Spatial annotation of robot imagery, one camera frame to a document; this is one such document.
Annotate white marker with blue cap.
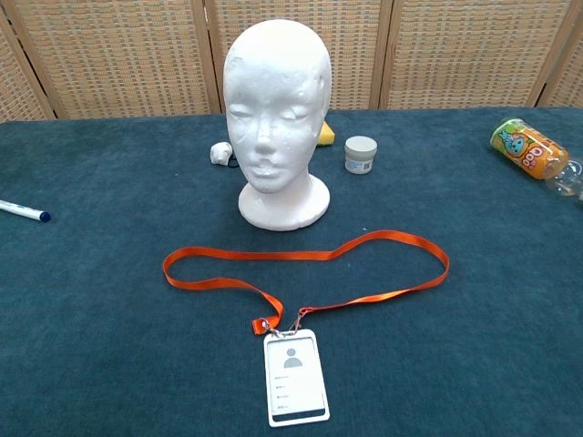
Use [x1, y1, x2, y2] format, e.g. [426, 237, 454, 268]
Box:
[0, 198, 52, 224]

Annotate teal carpet table cover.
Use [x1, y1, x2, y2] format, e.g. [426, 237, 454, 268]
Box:
[0, 107, 583, 437]

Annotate orange juice plastic bottle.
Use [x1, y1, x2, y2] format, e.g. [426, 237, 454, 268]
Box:
[489, 117, 583, 201]

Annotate orange lanyard strap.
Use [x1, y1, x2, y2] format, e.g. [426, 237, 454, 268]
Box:
[162, 229, 451, 337]

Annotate white ID card holder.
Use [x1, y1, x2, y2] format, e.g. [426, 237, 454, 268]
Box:
[262, 330, 330, 428]

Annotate white foam mannequin head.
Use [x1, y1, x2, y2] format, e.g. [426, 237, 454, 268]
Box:
[222, 17, 332, 232]

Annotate yellow sponge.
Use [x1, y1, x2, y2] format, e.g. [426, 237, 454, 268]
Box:
[318, 120, 337, 147]

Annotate small white jar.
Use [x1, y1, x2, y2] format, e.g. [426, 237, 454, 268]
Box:
[343, 135, 379, 175]

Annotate woven bamboo screen panel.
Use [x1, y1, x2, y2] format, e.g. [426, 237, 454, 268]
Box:
[380, 0, 583, 110]
[0, 0, 223, 120]
[537, 17, 583, 109]
[0, 8, 58, 123]
[202, 0, 394, 114]

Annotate small white toy figure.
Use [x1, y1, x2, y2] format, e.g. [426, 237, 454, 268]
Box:
[210, 141, 239, 170]

